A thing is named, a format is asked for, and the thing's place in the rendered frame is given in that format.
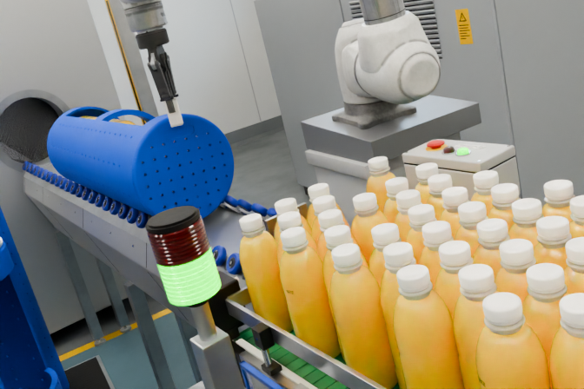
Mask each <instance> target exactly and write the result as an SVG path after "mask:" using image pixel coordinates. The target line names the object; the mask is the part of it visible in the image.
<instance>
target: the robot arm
mask: <svg viewBox="0 0 584 389"><path fill-rule="evenodd" d="M119 1H120V2H121V4H122V6H123V9H124V11H125V12H124V13H125V15H126V17H127V21H128V24H129V29H130V31H131V32H132V33H134V32H136V33H137V35H136V41H137V45H138V48H139V49H147V50H148V54H149V56H148V60H149V62H148V63H147V65H148V67H149V70H150V72H151V75H152V77H153V79H154V82H155V85H156V88H157V91H158V94H159V96H160V98H161V100H160V102H164V105H165V108H166V111H167V114H168V118H169V123H170V126H171V128H173V127H176V126H181V125H183V119H182V115H181V111H180V109H179V105H178V102H177V99H176V98H177V97H178V96H179V95H178V94H176V86H175V82H174V77H173V74H172V69H171V66H170V59H169V55H167V52H165V50H164V48H163V45H164V44H166V43H168V42H169V36H168V33H167V30H166V29H165V28H164V27H163V25H166V24H167V23H168V22H167V19H166V15H165V13H164V9H163V4H162V0H119ZM359 3H360V6H361V10H362V15H363V18H360V19H355V20H352V21H348V22H345V23H344V24H343V25H342V26H341V28H340V29H339V31H338V34H337V37H336V40H335V62H336V68H337V74H338V79H339V83H340V87H341V91H342V97H343V101H344V110H343V111H341V112H338V113H336V114H333V115H332V121H335V122H344V123H347V124H350V125H353V126H356V127H358V128H359V129H370V128H372V127H374V126H375V125H378V124H381V123H384V122H388V121H391V120H394V119H396V118H398V117H401V116H404V115H410V114H413V113H416V112H417V109H416V106H412V105H407V104H409V103H411V102H415V101H418V100H420V99H422V98H423V97H426V96H428V95H430V94H431V93H432V92H433V91H434V90H435V88H436V86H437V85H438V82H439V81H440V77H441V65H440V61H439V57H438V55H437V53H436V51H435V49H434V48H433V47H432V46H431V44H430V42H429V40H428V38H427V36H426V34H425V32H424V30H423V28H422V26H421V23H420V21H419V18H418V17H417V16H415V15H414V14H412V13H411V12H409V11H408V10H405V6H404V2H403V0H359Z"/></svg>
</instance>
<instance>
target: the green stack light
mask: <svg viewBox="0 0 584 389"><path fill-rule="evenodd" d="M157 266H158V269H159V273H160V275H161V278H162V281H163V285H164V288H165V291H166V294H167V296H168V300H169V302H170V303H171V304H173V305H175V306H181V307H182V306H190V305H194V304H197V303H200V302H202V301H205V300H207V299H209V298H210V297H212V296H213V295H215V294H216V293H217V292H218V291H219V289H220V287H221V285H222V283H221V281H220V277H219V274H218V271H217V268H216V263H215V260H214V257H213V254H212V250H211V247H210V248H209V251H208V252H207V253H206V254H205V255H204V256H202V257H200V258H199V259H197V260H194V261H191V262H190V263H187V264H184V265H181V266H176V267H162V266H160V265H158V264H157Z"/></svg>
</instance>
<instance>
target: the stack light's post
mask: <svg viewBox="0 0 584 389"><path fill-rule="evenodd" d="M216 331H217V336H216V337H215V338H214V339H213V340H210V341H206V342H203V341H200V338H199V335H197V336H195V337H193V338H191V339H190V344H191V346H192V349H193V353H194V355H195V358H196V363H197V365H198V368H199V372H200V374H201V377H202V382H203V384H204V387H205V389H245V387H244V384H243V382H242V376H241V373H240V370H239V367H238V364H237V361H236V356H235V353H234V349H233V346H232V344H231V340H230V337H229V335H228V334H227V333H225V332H224V331H223V330H221V329H220V328H218V327H217V326H216Z"/></svg>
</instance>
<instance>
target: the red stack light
mask: <svg viewBox="0 0 584 389"><path fill-rule="evenodd" d="M147 235H148V237H149V242H150V245H151V247H152V251H153V254H154V256H155V259H156V263H157V264H158V265H160V266H162V267H176V266H181V265H184V264H187V263H190V262H191V261H194V260H197V259H199V258H200V257H202V256H204V255H205V254H206V253H207V252H208V251H209V248H210V244H209V239H208V236H207V233H206V230H205V227H204V224H203V221H202V217H201V216H199V217H198V219H197V220H196V221H195V222H194V223H192V224H191V225H189V226H187V227H185V228H183V229H180V230H177V231H175V232H171V233H167V234H152V233H150V232H147Z"/></svg>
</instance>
